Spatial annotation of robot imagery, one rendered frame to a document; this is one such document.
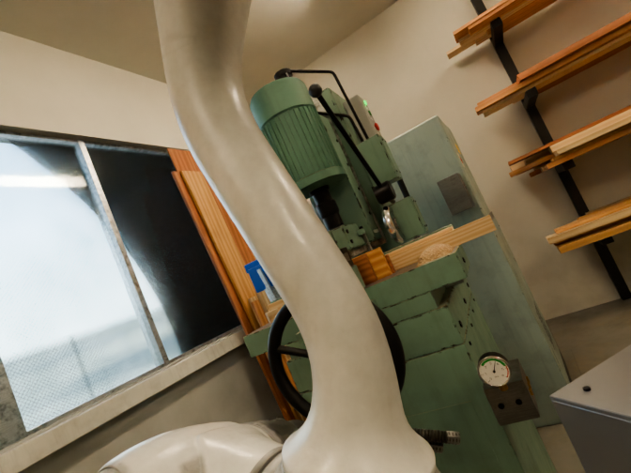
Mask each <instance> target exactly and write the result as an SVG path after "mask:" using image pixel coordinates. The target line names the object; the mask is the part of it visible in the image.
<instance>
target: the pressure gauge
mask: <svg viewBox="0 0 631 473"><path fill-rule="evenodd" d="M494 365H495V371H496V372H495V373H493V370H494ZM477 374H478V375H479V377H480V379H481V380H482V381H483V382H484V383H485V384H487V385H488V386H491V387H500V390H501V391H505V390H507V389H508V386H507V383H508V382H509V381H510V379H511V377H512V370H511V367H510V363H509V361H508V359H507V358H506V357H505V356H504V355H502V354H500V353H497V352H487V353H484V354H483V355H481V356H480V358H479V360H478V366H477Z"/></svg>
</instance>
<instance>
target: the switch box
mask: <svg viewBox="0 0 631 473"><path fill-rule="evenodd" d="M349 100H350V102H351V104H352V106H353V108H354V110H355V112H356V114H357V116H358V118H359V119H360V121H361V122H362V125H363V127H364V129H365V131H366V133H367V135H368V137H369V138H370V137H372V136H374V135H376V134H378V132H379V130H377V129H376V127H375V123H376V122H375V120H374V118H373V116H371V117H372V118H373V120H372V119H371V117H370V115H369V113H368V111H370V110H369V108H368V106H367V105H366V107H367V108H368V109H366V107H365V104H364V103H363V99H362V98H361V97H360V96H358V95H355V96H354V97H352V98H351V99H349ZM343 105H344V107H345V110H346V113H347V114H348V115H350V116H351V117H352V119H353V120H354V122H355V124H356V126H357V128H358V130H359V132H360V134H361V135H362V138H363V140H364V141H365V140H366V138H365V136H364V135H363V133H362V130H361V128H360V126H359V124H358V122H357V120H356V118H355V116H354V114H353V113H352V111H351V110H350V108H349V106H348V104H347V102H346V101H345V102H343ZM379 134H380V132H379ZM379 134H378V135H379ZM380 136H381V134H380ZM381 137H382V136H381Z"/></svg>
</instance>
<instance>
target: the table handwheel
mask: <svg viewBox="0 0 631 473"><path fill-rule="evenodd" d="M371 302H372V301H371ZM372 304H373V306H374V308H375V310H376V312H377V316H378V318H379V320H380V323H381V325H382V327H383V329H384V332H385V335H386V338H387V341H388V344H389V347H390V349H391V353H392V360H393V364H394V368H395V371H396V375H397V380H398V385H399V389H400V394H401V391H402V388H403V386H404V382H405V375H406V360H405V354H404V349H403V346H402V343H401V340H400V338H399V335H398V333H397V331H396V329H395V328H394V326H393V324H392V322H391V321H390V319H389V318H388V317H387V315H386V314H385V313H384V312H383V311H382V310H381V309H380V308H379V307H378V306H377V305H376V304H375V303H373V302H372ZM291 317H292V314H291V313H290V311H289V310H288V309H287V307H286V305H284V306H283V307H282V308H281V310H280V311H279V312H278V313H277V315H276V316H275V318H274V320H273V323H272V325H271V328H270V331H269V340H268V357H269V366H270V370H271V373H272V376H273V378H274V381H275V383H276V385H277V387H278V389H279V390H280V392H281V393H282V394H283V396H284V397H285V399H286V400H287V401H288V402H289V403H290V404H291V405H292V406H293V407H294V408H295V409H296V410H297V411H298V412H299V413H300V414H302V415H303V416H304V417H305V418H306V419H307V417H308V414H309V412H310V408H311V404H310V403H309V402H307V401H306V400H305V399H304V398H303V397H302V396H301V395H300V394H299V393H298V392H297V391H296V389H295V388H294V387H293V385H292V384H291V382H290V380H289V379H288V377H287V375H286V372H285V368H284V365H283V361H282V355H281V354H286V355H292V356H298V357H303V358H309V356H308V352H307V349H300V348H295V347H290V346H285V345H281V342H282V337H283V333H284V330H285V326H286V324H287V322H288V321H289V319H290V318H291Z"/></svg>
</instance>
